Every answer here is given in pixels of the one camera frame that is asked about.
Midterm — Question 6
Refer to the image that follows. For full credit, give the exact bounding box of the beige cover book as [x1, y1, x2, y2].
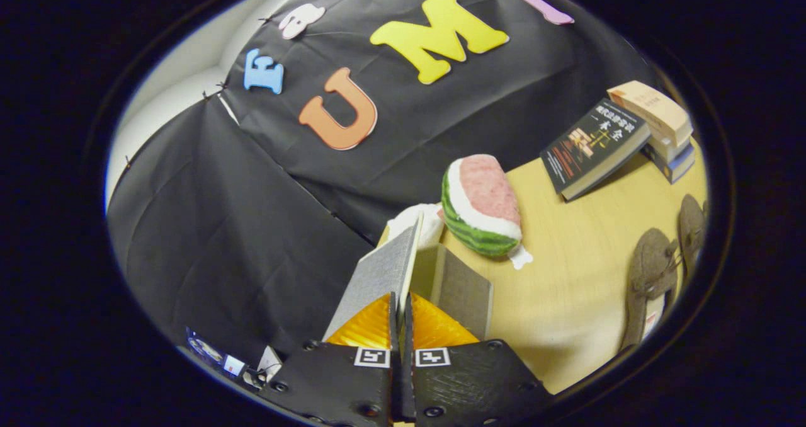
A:
[606, 81, 693, 149]

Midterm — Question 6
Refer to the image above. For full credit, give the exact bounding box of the black backdrop cloth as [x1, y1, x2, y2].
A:
[107, 0, 662, 368]

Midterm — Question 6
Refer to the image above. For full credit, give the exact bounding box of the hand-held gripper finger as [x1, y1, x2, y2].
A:
[403, 292, 555, 427]
[259, 292, 404, 427]

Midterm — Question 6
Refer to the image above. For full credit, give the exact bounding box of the black cover book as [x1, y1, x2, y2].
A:
[540, 98, 652, 201]

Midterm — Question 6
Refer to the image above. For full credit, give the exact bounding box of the brown fuzzy shoe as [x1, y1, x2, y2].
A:
[677, 194, 709, 283]
[620, 227, 681, 352]

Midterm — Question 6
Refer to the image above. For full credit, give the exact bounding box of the grey fabric storage box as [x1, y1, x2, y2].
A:
[323, 215, 494, 343]

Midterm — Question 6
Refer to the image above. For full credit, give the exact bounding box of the watermelon slice plush toy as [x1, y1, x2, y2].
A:
[441, 154, 534, 270]

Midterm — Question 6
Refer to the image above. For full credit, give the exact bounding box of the white plush toy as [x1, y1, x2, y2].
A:
[385, 203, 445, 248]

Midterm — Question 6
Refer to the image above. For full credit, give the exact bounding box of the blue cover book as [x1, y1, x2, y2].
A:
[641, 139, 696, 185]

